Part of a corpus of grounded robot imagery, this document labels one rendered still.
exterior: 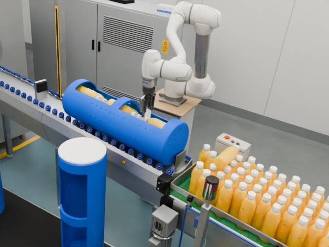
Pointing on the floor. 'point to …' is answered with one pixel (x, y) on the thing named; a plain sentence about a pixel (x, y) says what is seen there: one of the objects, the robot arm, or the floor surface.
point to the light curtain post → (60, 45)
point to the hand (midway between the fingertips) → (146, 115)
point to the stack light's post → (202, 226)
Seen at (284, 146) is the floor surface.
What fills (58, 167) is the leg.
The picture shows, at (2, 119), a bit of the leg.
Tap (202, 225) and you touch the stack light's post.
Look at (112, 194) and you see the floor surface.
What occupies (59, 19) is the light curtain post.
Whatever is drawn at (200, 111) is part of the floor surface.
